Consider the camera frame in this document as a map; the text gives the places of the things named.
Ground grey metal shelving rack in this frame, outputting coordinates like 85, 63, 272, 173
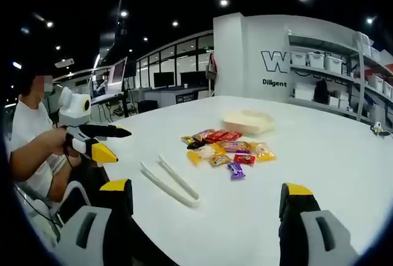
286, 30, 393, 126

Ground hanging grey bag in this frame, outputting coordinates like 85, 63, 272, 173
204, 52, 217, 80

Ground person's left hand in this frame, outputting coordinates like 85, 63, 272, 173
49, 125, 80, 158

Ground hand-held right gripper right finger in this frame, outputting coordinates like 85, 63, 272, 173
278, 182, 361, 266

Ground pile of food snack packets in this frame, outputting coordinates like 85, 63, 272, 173
181, 128, 278, 182

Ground white chair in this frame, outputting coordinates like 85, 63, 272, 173
14, 181, 91, 248

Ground black case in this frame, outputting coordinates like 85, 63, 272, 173
136, 100, 158, 114

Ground black monitor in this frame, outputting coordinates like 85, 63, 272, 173
153, 72, 176, 89
180, 70, 206, 88

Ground grey counter cabinet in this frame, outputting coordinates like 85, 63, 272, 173
143, 87, 213, 109

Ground person's dark trouser legs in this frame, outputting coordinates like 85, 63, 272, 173
69, 158, 110, 189

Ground person's head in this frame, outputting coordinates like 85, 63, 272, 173
18, 68, 55, 103

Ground dark work desk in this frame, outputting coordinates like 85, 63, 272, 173
90, 92, 131, 119

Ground white carton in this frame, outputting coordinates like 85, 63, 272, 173
292, 82, 316, 101
327, 90, 351, 111

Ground white ceiling unit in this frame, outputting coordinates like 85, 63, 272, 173
54, 57, 76, 69

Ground spare white gripper device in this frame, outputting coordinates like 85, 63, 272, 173
369, 120, 391, 138

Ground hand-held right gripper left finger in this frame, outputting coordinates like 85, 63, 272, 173
50, 178, 145, 266

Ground white food tongs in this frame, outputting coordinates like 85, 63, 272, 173
139, 154, 201, 209

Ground person's white shirt torso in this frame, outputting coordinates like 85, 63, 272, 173
10, 97, 68, 200

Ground black backpack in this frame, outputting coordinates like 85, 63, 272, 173
313, 79, 330, 105

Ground ceiling spot lights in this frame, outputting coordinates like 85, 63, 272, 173
18, 0, 375, 43

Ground large tilted screen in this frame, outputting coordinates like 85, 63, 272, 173
105, 57, 129, 95

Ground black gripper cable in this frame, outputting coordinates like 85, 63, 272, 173
62, 143, 76, 169

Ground row of white storage bins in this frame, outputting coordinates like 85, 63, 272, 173
291, 32, 393, 101

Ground small tilted screen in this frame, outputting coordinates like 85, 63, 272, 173
91, 76, 109, 100

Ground cream food container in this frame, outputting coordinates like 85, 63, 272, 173
222, 109, 276, 135

